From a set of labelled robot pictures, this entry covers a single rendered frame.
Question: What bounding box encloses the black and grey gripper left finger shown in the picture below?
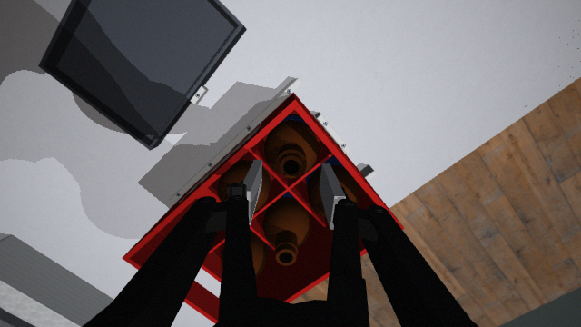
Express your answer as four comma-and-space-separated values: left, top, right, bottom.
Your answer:
82, 160, 262, 327

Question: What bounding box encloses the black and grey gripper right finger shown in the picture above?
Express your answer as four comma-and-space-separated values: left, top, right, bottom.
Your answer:
320, 163, 478, 327

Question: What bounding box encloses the brown glass bottle with blue label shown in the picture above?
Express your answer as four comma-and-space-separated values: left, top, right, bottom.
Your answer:
263, 191, 311, 266

